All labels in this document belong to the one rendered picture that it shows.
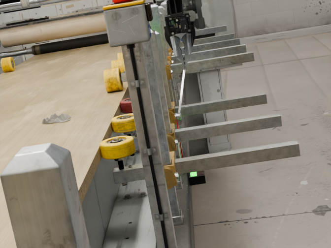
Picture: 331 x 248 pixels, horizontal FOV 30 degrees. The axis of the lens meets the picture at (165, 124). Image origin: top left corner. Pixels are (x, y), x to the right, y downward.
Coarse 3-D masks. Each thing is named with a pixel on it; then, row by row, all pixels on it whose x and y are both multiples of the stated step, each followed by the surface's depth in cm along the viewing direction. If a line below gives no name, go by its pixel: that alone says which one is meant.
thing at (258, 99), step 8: (240, 96) 192; (248, 96) 190; (256, 96) 190; (264, 96) 190; (192, 104) 193; (200, 104) 191; (208, 104) 191; (216, 104) 191; (224, 104) 191; (232, 104) 191; (240, 104) 191; (248, 104) 190; (256, 104) 190; (176, 112) 192; (184, 112) 192; (192, 112) 191; (200, 112) 191; (208, 112) 191
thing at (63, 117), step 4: (52, 116) 181; (56, 116) 181; (60, 116) 179; (64, 116) 179; (68, 116) 182; (44, 120) 180; (48, 120) 179; (52, 120) 179; (56, 120) 179; (60, 120) 179; (64, 120) 179
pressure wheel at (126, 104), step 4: (124, 100) 193; (128, 100) 193; (120, 104) 191; (124, 104) 190; (128, 104) 189; (124, 108) 190; (128, 108) 189; (124, 112) 190; (128, 112) 190; (132, 112) 189
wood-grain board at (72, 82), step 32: (32, 64) 361; (64, 64) 332; (96, 64) 307; (0, 96) 252; (32, 96) 237; (64, 96) 224; (96, 96) 213; (0, 128) 184; (32, 128) 177; (64, 128) 169; (96, 128) 163; (0, 160) 146; (96, 160) 136; (0, 192) 120; (0, 224) 102
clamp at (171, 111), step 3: (171, 102) 196; (171, 105) 191; (174, 105) 194; (171, 108) 187; (174, 108) 191; (168, 111) 185; (171, 111) 186; (174, 111) 187; (171, 114) 185; (174, 114) 187; (171, 117) 185; (174, 117) 185; (171, 120) 185; (174, 120) 185; (171, 123) 185; (174, 123) 187
